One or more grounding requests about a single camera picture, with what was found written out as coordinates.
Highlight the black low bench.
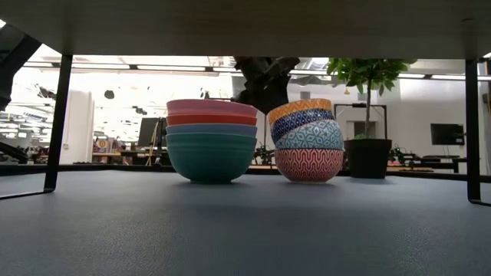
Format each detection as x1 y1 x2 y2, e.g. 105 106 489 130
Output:
417 154 468 174

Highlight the red large bowl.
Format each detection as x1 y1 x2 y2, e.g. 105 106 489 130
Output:
166 113 259 127

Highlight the wooden tray board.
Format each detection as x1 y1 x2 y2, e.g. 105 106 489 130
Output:
0 0 491 208

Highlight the red wave-patterned small bowl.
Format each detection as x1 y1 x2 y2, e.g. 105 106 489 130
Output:
273 147 345 184

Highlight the light blue star-patterned small bowl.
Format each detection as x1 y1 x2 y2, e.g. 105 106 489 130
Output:
273 119 344 151

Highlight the black metal frame stand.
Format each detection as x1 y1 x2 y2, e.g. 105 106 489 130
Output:
333 102 388 141

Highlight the black table border frame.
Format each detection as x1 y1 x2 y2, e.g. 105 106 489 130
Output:
0 163 491 183

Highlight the blue large bowl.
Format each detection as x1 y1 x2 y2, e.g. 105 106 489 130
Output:
165 123 259 138

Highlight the teal large bowl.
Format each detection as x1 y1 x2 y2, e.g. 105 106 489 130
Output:
165 131 259 185

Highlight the black wall screen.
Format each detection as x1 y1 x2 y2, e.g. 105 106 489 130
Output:
430 123 466 146

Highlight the box with target print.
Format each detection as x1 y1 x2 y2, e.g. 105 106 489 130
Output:
94 137 111 154

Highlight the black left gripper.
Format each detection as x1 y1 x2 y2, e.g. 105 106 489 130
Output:
232 56 302 116

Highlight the black computer monitor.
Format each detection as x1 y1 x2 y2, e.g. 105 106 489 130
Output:
137 117 168 149

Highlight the green plant in black pot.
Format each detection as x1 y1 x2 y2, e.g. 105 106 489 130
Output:
326 57 419 180

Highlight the pink large bowl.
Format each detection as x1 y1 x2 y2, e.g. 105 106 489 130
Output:
166 98 259 117

